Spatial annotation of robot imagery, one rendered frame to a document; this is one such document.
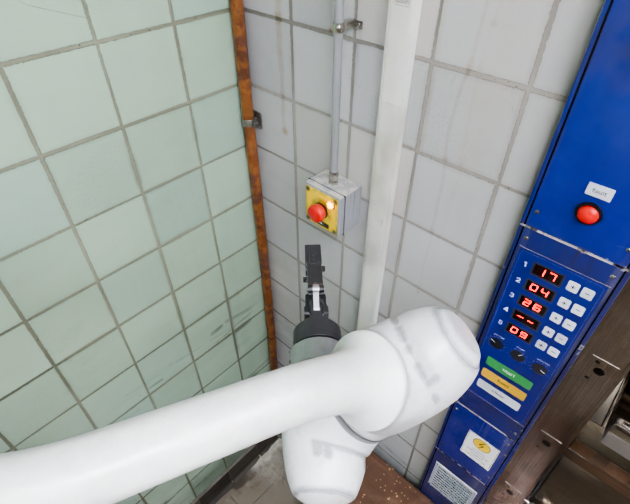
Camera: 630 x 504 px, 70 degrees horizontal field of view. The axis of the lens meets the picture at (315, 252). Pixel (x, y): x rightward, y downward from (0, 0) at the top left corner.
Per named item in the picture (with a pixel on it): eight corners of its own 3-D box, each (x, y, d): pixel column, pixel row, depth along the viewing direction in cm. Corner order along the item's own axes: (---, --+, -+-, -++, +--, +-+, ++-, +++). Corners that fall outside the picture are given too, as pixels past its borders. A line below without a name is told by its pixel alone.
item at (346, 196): (325, 205, 105) (326, 167, 98) (359, 223, 100) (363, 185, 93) (303, 219, 101) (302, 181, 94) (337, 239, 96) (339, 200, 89)
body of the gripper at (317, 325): (292, 334, 65) (292, 288, 72) (294, 368, 71) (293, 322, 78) (343, 333, 65) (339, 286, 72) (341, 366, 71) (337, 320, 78)
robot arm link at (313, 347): (288, 402, 67) (289, 368, 71) (350, 400, 67) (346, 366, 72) (286, 367, 61) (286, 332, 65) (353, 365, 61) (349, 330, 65)
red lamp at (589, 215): (572, 216, 63) (589, 180, 59) (597, 227, 61) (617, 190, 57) (568, 222, 62) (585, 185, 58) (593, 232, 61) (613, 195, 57)
